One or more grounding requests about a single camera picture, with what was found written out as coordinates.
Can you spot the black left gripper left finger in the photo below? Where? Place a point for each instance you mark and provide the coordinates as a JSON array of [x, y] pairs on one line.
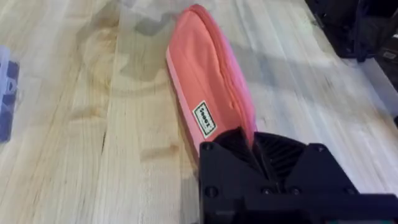
[[227, 168]]

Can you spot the blue box with white parts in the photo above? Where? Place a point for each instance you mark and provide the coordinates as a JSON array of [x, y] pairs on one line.
[[7, 93]]

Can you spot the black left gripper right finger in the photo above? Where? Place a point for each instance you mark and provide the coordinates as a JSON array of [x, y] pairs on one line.
[[304, 168]]

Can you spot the pink soft zip bag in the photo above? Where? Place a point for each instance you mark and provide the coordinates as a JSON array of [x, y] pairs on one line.
[[208, 71]]

